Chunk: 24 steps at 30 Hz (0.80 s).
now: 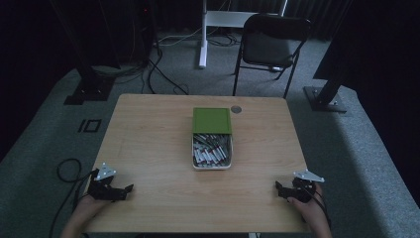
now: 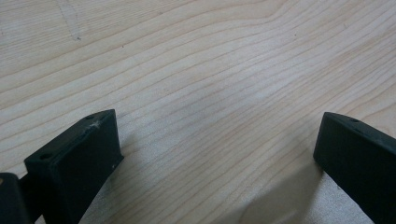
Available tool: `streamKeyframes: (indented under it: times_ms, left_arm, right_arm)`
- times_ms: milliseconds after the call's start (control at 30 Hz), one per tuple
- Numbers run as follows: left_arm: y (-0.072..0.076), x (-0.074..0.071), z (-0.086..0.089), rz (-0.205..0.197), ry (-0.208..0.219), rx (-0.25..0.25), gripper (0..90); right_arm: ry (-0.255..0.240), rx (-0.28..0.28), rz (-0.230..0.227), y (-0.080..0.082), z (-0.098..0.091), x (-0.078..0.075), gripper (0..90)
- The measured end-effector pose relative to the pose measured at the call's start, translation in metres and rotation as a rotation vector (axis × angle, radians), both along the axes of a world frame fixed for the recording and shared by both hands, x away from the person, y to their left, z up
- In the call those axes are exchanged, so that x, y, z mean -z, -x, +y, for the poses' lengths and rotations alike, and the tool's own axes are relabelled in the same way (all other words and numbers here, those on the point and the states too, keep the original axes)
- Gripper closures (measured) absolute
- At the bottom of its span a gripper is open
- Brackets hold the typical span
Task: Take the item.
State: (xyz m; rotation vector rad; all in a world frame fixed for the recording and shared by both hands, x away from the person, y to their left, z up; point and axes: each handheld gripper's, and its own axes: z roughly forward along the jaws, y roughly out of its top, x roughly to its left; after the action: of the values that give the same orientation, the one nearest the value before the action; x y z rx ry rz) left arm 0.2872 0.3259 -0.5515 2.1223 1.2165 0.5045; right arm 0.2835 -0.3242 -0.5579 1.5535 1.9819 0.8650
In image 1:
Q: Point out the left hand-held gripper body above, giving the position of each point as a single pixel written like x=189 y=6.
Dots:
x=103 y=190

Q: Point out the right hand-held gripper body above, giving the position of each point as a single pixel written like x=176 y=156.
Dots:
x=303 y=186

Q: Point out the green box lid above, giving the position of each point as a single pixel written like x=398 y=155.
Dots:
x=211 y=120

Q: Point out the person's left hand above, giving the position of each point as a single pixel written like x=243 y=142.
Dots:
x=88 y=206

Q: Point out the person's right hand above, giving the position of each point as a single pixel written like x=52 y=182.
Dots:
x=310 y=208

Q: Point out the pile of pens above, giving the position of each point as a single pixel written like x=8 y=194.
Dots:
x=211 y=150

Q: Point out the grey table grommet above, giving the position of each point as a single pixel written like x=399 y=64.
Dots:
x=236 y=109

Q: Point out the black metal stand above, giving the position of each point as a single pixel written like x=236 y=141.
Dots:
x=90 y=86
x=327 y=92

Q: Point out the black folding chair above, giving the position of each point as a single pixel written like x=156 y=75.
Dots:
x=269 y=46

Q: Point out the white desk frame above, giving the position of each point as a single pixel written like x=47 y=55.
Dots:
x=204 y=33

